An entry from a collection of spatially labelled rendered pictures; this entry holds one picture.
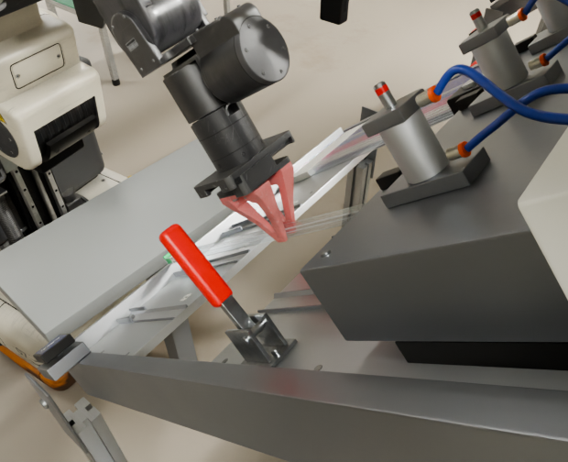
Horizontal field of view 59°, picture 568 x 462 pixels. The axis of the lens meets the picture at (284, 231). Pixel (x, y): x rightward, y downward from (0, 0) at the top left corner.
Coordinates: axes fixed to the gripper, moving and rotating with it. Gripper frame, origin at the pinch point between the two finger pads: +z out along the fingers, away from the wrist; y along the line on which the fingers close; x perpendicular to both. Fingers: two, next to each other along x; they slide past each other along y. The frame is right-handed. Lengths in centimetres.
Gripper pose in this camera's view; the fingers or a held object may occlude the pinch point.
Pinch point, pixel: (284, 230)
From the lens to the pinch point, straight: 55.2
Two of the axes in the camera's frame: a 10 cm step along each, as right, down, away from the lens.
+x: -6.4, 0.9, 7.6
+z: 4.8, 8.2, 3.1
